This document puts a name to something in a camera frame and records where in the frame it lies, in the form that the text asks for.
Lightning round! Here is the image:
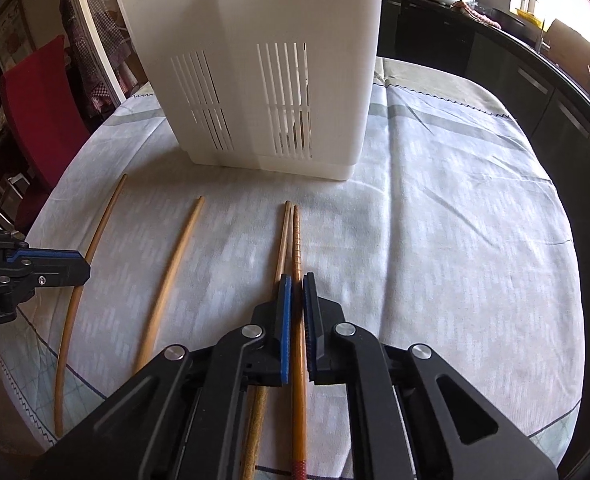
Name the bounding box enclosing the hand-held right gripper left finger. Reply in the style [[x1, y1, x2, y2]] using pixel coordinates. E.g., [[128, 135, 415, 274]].
[[30, 274, 296, 480]]

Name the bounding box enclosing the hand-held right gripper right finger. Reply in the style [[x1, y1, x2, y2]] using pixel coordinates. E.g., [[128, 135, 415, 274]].
[[302, 272, 560, 480]]

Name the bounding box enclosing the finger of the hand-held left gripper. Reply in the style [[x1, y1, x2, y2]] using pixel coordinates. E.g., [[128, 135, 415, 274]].
[[5, 247, 92, 289]]

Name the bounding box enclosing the wooden chopstick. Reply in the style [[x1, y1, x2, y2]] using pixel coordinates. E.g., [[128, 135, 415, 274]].
[[290, 204, 310, 480], [132, 195, 206, 377], [53, 173, 128, 437], [238, 200, 293, 480]]

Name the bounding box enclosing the white plastic utensil holder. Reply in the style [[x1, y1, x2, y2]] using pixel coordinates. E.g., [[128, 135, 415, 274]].
[[111, 0, 386, 183]]

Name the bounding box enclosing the red chair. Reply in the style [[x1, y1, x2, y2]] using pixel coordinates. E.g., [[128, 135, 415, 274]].
[[0, 34, 94, 193]]

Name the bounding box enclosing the checkered apron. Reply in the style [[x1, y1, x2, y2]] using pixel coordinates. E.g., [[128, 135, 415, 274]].
[[59, 0, 136, 120]]

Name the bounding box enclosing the red cloth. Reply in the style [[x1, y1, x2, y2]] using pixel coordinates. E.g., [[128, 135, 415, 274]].
[[451, 0, 504, 29]]

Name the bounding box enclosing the dark round pot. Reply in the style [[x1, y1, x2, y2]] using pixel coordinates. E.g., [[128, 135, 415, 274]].
[[491, 7, 526, 29]]

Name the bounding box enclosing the small steel faucet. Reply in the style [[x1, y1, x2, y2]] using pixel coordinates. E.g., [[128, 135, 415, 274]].
[[521, 0, 549, 54]]

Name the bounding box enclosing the yellow container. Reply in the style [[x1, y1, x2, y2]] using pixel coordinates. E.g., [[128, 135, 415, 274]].
[[511, 7, 546, 27]]

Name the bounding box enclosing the wooden cutting board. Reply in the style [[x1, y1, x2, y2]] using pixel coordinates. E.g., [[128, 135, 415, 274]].
[[546, 17, 590, 58]]

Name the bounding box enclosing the framed wall picture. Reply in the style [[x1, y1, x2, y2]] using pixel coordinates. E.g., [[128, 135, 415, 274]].
[[0, 0, 32, 75]]

